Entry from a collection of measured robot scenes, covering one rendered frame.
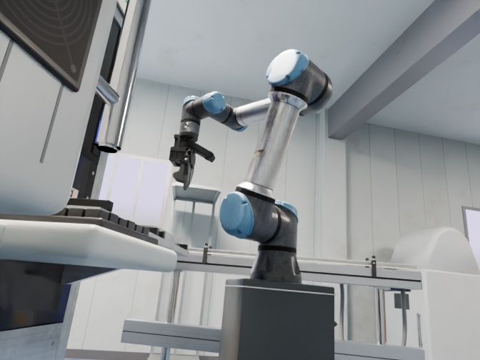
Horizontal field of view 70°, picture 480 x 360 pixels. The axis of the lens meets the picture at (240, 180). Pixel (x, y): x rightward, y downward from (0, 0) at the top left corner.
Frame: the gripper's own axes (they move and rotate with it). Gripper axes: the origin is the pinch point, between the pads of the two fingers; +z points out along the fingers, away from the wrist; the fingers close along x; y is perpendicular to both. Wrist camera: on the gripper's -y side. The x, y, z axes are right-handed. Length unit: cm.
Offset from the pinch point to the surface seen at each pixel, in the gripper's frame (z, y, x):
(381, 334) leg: 50, -91, -86
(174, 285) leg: 34, 23, -86
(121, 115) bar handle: 18, -16, 87
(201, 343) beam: 63, 4, -84
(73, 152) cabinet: 25, -17, 93
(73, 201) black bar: 20, 6, 56
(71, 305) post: 44, 39, -9
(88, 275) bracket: 33.2, 29.7, 0.5
